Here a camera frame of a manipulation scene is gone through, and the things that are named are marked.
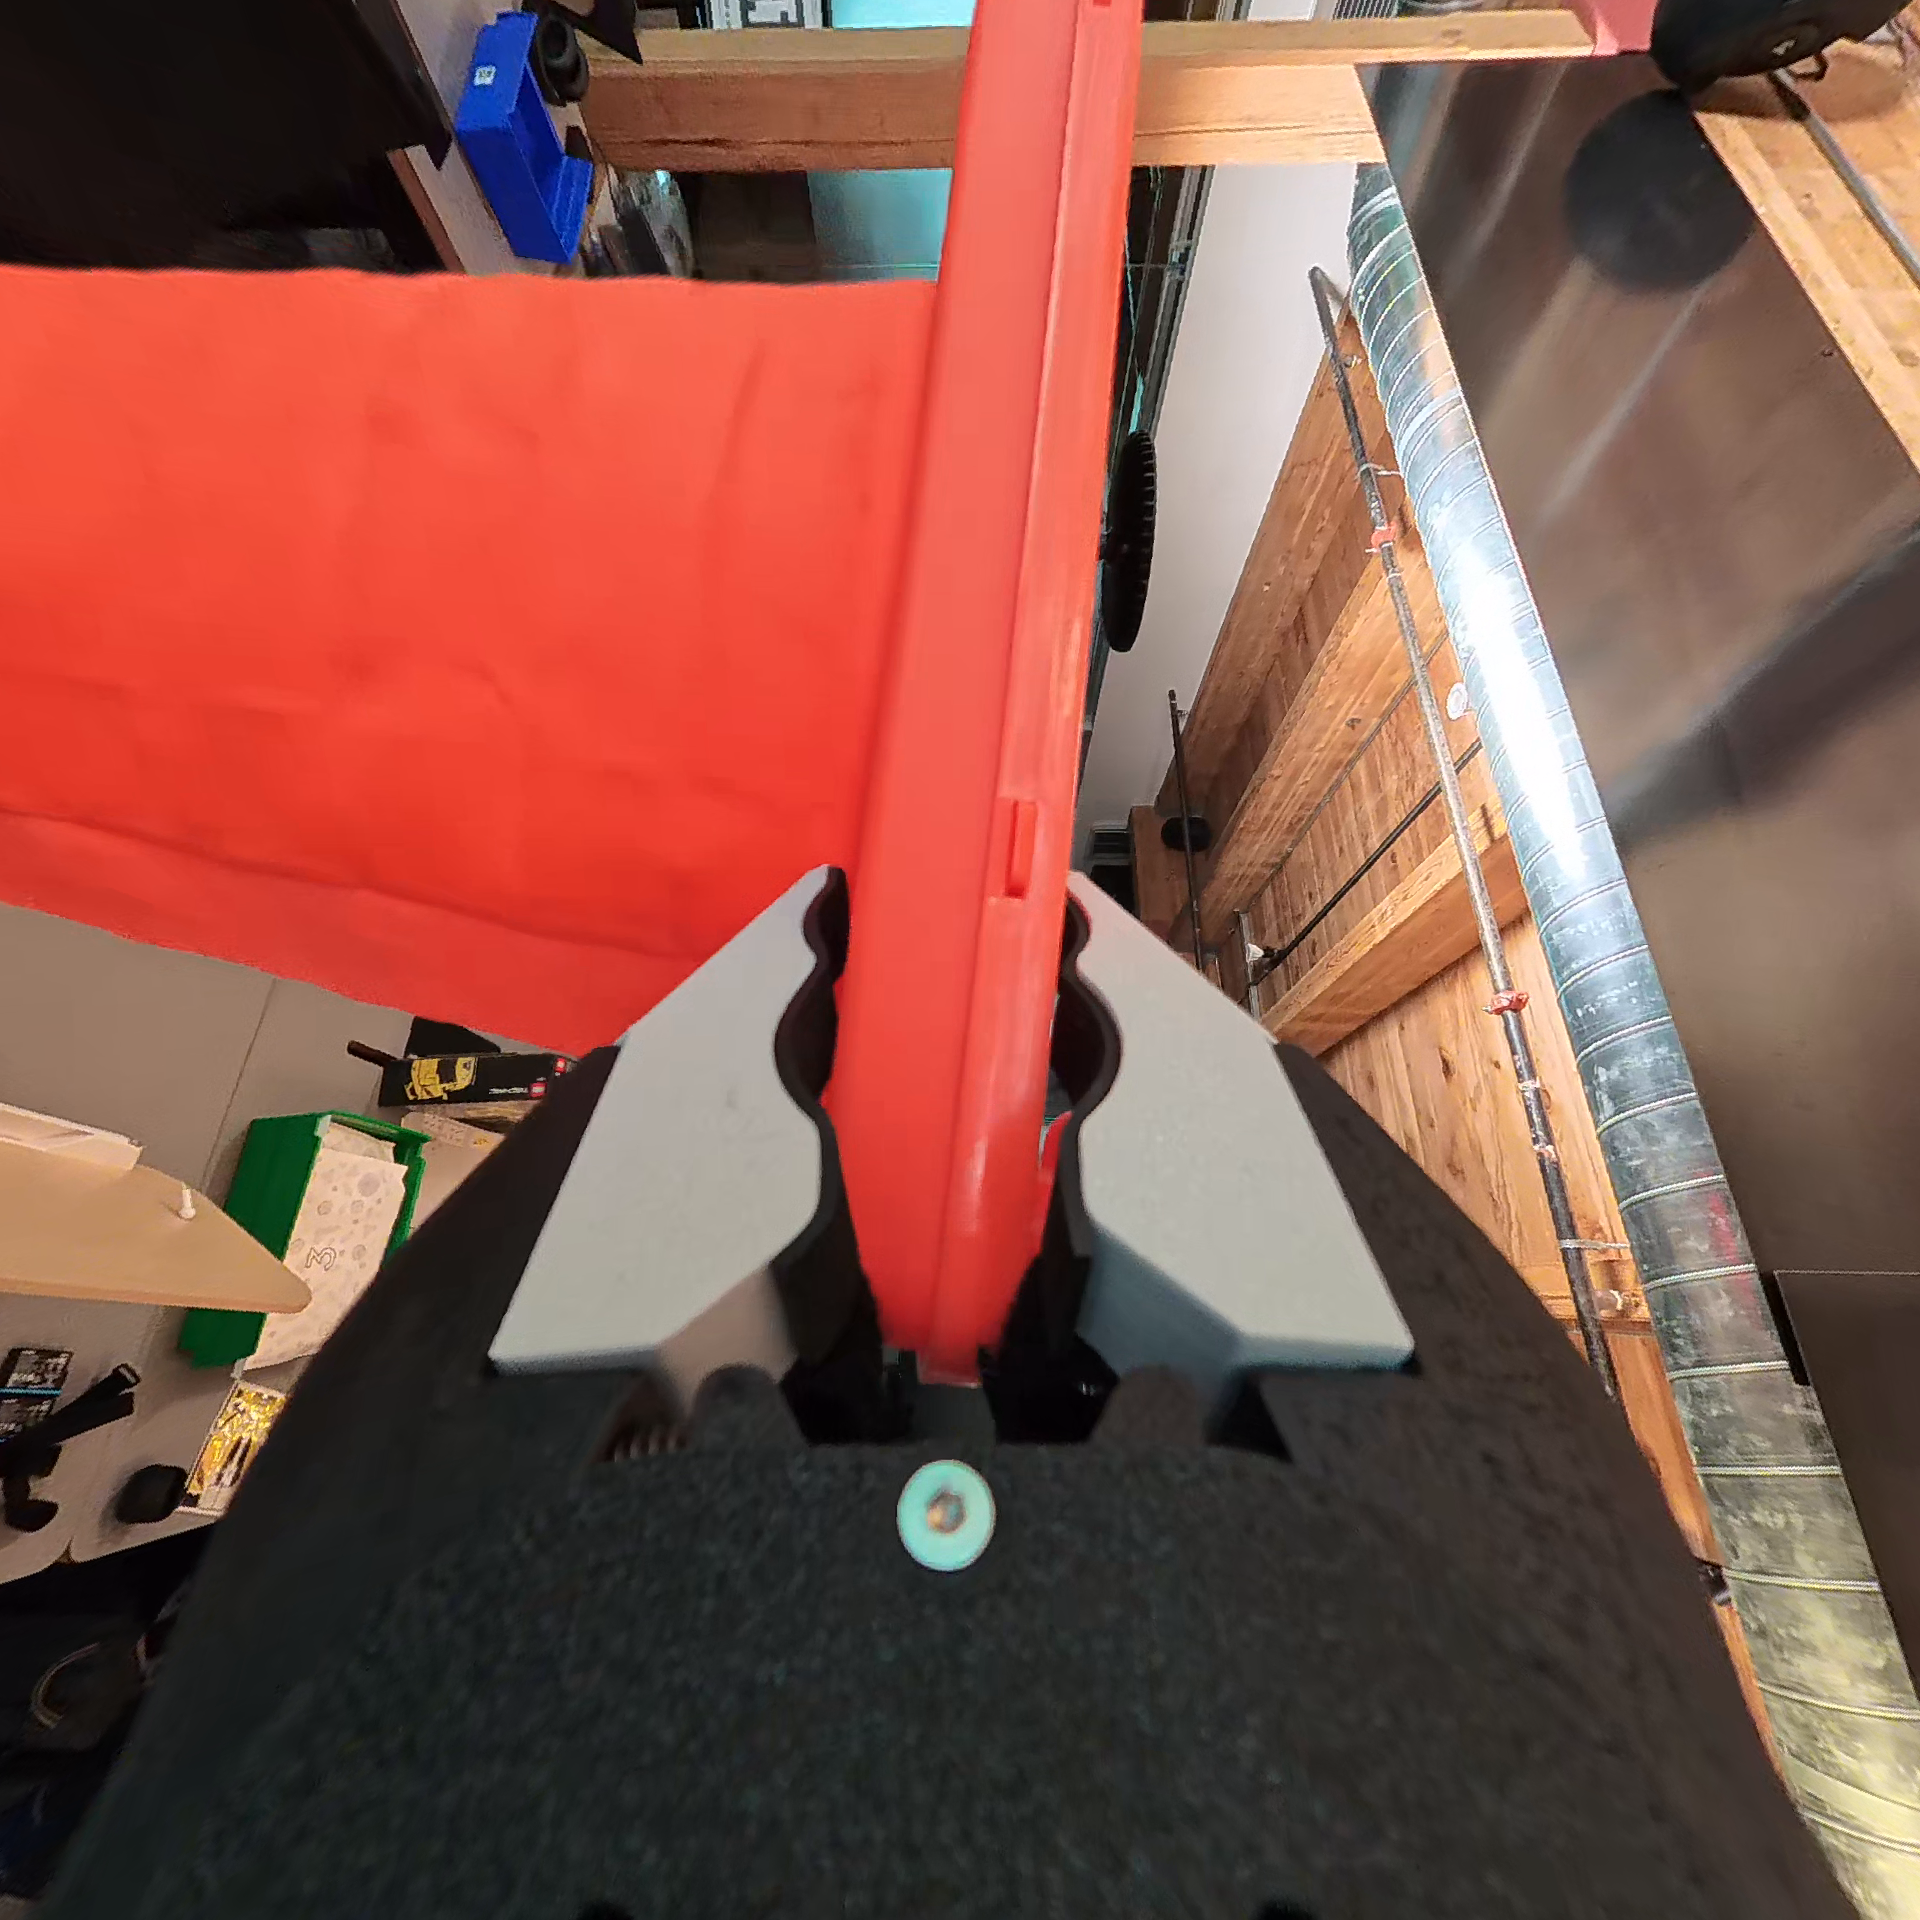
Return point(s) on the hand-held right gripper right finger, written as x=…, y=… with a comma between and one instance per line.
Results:
x=1223, y=1200

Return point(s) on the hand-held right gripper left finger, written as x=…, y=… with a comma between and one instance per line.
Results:
x=676, y=1184

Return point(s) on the orange cloth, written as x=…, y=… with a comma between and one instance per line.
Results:
x=421, y=600

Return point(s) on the orange plastic board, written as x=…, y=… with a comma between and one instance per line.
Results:
x=990, y=600

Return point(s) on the wooden desk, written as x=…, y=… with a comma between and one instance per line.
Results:
x=435, y=201

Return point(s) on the black and yellow box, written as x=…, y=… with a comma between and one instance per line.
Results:
x=465, y=1077

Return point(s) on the white printed booklet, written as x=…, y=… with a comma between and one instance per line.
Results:
x=339, y=1214

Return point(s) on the black thin ceiling pipe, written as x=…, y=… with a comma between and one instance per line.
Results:
x=1189, y=839

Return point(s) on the green storage bin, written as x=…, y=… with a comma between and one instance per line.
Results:
x=225, y=1260

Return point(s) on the thin metal ceiling pipe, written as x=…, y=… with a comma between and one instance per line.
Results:
x=1437, y=750

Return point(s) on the yellow and black bag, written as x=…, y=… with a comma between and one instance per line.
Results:
x=236, y=1440

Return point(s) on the tan rounded wooden board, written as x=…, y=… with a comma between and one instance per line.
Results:
x=135, y=1245

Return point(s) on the white paper sheets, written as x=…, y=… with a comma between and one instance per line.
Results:
x=68, y=1141

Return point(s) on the blue storage bin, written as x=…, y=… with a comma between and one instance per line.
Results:
x=517, y=135

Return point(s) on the wooden ceiling beam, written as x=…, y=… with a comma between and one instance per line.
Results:
x=780, y=107

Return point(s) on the black panel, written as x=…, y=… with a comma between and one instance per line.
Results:
x=181, y=120

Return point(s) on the red pad on beam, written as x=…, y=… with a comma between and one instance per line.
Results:
x=1623, y=23

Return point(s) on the black round fixture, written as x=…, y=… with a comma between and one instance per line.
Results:
x=1769, y=38

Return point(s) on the spiral metal air duct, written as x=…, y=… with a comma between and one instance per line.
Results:
x=1529, y=750

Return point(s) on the flat sheet metal duct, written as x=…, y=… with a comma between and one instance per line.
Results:
x=1725, y=600

